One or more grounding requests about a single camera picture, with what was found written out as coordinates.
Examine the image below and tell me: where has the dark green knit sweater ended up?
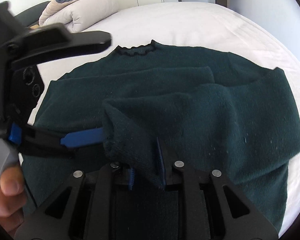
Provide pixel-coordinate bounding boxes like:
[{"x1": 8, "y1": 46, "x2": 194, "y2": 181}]
[{"x1": 23, "y1": 41, "x2": 300, "y2": 239}]

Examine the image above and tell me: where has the person's left hand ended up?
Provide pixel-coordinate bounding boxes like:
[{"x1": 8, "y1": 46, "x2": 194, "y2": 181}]
[{"x1": 0, "y1": 165, "x2": 27, "y2": 237}]

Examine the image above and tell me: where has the dark green upholstered headboard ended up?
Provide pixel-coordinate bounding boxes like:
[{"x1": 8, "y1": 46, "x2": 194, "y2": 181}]
[{"x1": 14, "y1": 1, "x2": 49, "y2": 27}]

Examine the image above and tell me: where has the folded beige duvet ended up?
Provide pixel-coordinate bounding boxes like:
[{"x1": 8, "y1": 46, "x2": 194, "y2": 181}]
[{"x1": 38, "y1": 0, "x2": 119, "y2": 33}]

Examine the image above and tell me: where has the white bed sheet mattress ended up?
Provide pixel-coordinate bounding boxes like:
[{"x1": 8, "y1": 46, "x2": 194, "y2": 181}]
[{"x1": 17, "y1": 0, "x2": 300, "y2": 233}]

